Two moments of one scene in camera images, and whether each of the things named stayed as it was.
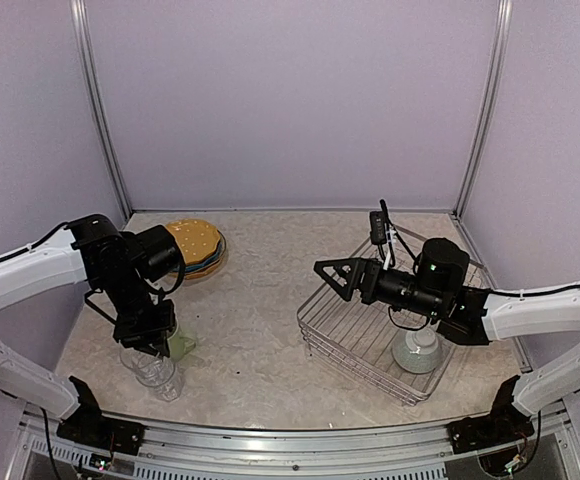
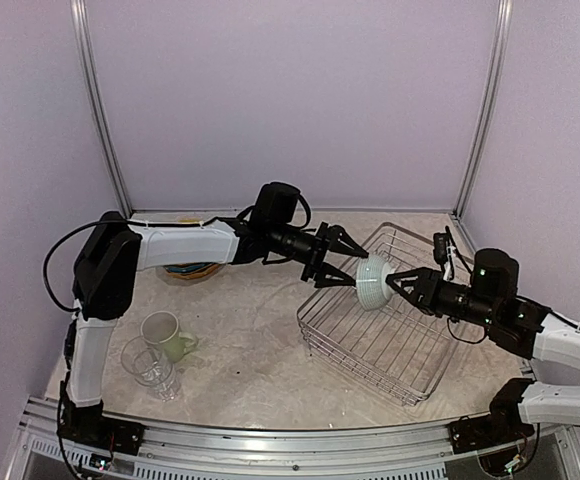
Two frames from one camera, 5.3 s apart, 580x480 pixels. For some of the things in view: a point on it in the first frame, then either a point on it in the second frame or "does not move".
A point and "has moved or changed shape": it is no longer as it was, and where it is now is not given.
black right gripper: (369, 285) → (425, 285)
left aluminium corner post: (80, 40) does not move
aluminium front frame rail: (421, 451) does not move
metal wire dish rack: (362, 337) does not move
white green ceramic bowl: (417, 351) has moved or changed shape
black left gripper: (156, 334) → (320, 250)
